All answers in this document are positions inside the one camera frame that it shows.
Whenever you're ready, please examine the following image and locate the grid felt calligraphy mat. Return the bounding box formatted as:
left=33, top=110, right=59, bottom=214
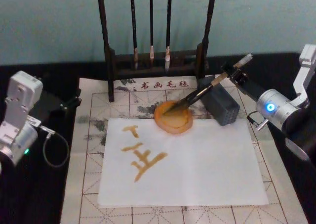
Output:
left=60, top=74, right=309, bottom=224

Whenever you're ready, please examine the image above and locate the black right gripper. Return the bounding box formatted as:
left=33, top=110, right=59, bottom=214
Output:
left=220, top=61, right=263, bottom=104

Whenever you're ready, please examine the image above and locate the dark wooden brush rack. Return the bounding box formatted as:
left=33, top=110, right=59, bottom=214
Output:
left=96, top=0, right=218, bottom=102

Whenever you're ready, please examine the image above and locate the gripper dark cable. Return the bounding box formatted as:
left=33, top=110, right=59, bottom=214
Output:
left=246, top=110, right=270, bottom=132
left=39, top=125, right=70, bottom=168

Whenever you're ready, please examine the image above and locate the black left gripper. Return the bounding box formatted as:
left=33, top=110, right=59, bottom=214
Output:
left=27, top=88, right=82, bottom=122

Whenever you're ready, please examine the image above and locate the left gripper dark cable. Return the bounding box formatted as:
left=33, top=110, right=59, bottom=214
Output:
left=39, top=125, right=70, bottom=168

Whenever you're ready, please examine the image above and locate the orange ink dish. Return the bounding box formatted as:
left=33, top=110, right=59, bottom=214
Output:
left=154, top=99, right=194, bottom=135

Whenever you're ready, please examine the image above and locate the white paper sheet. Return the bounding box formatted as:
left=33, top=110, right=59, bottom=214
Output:
left=98, top=117, right=269, bottom=207

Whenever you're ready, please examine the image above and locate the right gripper dark cable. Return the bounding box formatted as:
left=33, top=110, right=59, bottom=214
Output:
left=246, top=110, right=270, bottom=132

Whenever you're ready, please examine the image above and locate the grey perforated brush holder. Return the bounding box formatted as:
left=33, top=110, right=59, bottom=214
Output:
left=199, top=76, right=240, bottom=127

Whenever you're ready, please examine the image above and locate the black table cloth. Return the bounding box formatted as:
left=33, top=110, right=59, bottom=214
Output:
left=0, top=52, right=316, bottom=224

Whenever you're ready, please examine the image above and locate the dark calligraphy brush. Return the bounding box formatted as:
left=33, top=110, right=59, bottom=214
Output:
left=163, top=53, right=254, bottom=116

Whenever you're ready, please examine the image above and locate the hanging black calligraphy brush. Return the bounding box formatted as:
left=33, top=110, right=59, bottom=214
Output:
left=129, top=0, right=139, bottom=70
left=164, top=0, right=173, bottom=72
left=149, top=0, right=155, bottom=66

